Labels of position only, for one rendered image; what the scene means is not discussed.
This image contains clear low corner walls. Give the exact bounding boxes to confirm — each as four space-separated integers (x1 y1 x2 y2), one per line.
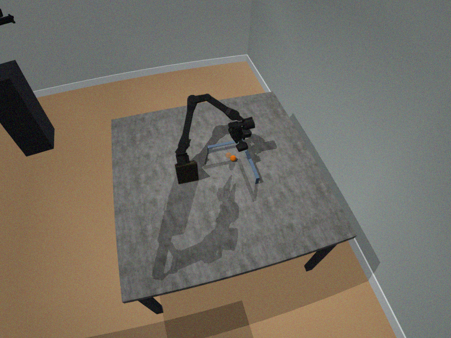
209 142 256 182

